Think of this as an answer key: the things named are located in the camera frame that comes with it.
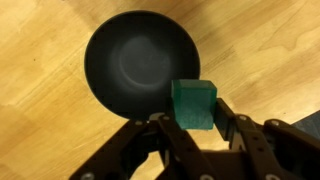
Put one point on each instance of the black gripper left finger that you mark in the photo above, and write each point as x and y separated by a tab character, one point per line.
150	153

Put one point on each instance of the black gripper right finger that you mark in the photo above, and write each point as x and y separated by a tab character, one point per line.
225	120

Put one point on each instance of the green block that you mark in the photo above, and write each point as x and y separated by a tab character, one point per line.
193	106

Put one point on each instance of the black bowl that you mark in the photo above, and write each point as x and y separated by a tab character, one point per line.
133	60

